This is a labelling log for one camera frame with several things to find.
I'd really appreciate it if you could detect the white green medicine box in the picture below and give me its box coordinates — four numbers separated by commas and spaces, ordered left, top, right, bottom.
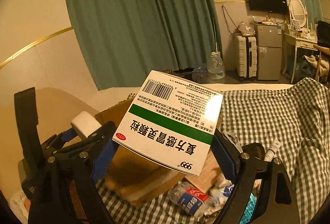
112, 70, 223, 176

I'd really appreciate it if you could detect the white hair dryer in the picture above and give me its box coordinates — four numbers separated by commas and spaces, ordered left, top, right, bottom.
71, 111, 102, 140

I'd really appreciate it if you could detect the brown cardboard box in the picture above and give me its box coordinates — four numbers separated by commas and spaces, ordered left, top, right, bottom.
94, 94, 225, 208

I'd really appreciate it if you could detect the silver mini fridge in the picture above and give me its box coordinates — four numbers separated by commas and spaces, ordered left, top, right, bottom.
256, 24, 282, 81

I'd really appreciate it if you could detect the crushed plastic water bottle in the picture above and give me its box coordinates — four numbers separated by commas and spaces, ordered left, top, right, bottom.
169, 182, 228, 219

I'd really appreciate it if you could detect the large clear water bottle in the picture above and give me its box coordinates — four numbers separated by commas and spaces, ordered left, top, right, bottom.
206, 52, 225, 83

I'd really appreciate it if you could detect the oval vanity mirror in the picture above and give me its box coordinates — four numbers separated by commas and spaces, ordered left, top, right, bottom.
289, 0, 308, 28

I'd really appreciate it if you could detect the white suitcase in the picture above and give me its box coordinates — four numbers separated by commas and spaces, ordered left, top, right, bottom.
234, 35, 257, 78

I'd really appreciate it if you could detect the white cream tube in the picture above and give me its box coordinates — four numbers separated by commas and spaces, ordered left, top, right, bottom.
263, 139, 282, 162

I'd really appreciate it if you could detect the white dressing table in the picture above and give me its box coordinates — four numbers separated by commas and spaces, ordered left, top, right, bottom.
282, 31, 317, 84

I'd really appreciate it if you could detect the green checkered bed cover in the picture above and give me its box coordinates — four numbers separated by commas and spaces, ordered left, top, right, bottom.
96, 78, 329, 223

